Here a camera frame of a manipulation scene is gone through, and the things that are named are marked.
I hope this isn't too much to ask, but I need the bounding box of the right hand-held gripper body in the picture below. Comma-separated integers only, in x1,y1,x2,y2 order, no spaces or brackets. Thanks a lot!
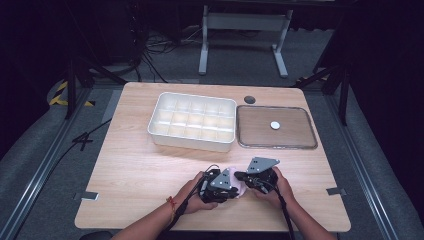
245,156,281,195

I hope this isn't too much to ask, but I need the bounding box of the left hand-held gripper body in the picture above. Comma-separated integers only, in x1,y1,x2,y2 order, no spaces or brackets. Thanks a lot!
198,167,242,205

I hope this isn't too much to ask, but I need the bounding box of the pale pink cloth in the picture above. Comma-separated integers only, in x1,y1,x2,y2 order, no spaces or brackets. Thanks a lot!
226,165,248,200

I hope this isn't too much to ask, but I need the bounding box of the person's right hand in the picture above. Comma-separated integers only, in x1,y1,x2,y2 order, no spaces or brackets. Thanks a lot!
253,166,298,209

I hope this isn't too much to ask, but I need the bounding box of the person's left hand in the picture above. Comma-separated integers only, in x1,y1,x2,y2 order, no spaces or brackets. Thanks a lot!
175,171,220,215

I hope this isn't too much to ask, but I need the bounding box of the white compartment storage box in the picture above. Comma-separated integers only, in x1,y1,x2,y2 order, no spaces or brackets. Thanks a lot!
147,91,238,153

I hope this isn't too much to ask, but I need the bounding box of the grey tape strip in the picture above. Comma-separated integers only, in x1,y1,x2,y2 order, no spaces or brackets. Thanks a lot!
325,186,348,197
73,191,100,202

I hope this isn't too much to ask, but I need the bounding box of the black metal stand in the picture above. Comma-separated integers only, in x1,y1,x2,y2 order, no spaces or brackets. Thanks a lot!
293,61,352,127
64,54,128,120

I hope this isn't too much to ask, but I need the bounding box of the black tape cross mark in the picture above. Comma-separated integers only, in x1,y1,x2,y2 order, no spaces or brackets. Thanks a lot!
71,131,94,152

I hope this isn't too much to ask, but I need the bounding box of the yellow black hazard tape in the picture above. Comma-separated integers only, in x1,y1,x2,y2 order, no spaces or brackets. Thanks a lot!
49,80,96,108

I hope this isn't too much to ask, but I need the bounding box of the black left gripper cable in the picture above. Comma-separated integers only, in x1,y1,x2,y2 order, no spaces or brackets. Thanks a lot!
162,164,221,240

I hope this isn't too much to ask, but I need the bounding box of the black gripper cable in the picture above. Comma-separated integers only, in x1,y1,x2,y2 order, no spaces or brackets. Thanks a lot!
162,164,221,240
256,179,297,240

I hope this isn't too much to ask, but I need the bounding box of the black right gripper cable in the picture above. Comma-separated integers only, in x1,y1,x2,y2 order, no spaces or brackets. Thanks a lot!
256,179,297,240

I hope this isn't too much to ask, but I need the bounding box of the red string bracelet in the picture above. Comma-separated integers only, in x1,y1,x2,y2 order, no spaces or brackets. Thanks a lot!
165,195,178,223

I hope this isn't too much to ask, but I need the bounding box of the aluminium floor rail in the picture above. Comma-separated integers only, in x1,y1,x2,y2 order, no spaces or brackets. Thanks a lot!
0,87,93,240
323,93,403,240

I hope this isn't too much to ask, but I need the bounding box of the bundle of black floor cables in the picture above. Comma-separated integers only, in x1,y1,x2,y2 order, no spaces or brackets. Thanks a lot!
131,19,201,84

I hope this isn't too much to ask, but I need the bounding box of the white metal stand frame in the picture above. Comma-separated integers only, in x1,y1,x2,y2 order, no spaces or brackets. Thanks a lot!
198,4,294,79

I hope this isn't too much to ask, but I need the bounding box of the thin black floor cable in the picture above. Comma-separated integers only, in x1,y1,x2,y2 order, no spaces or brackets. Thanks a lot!
13,118,113,240

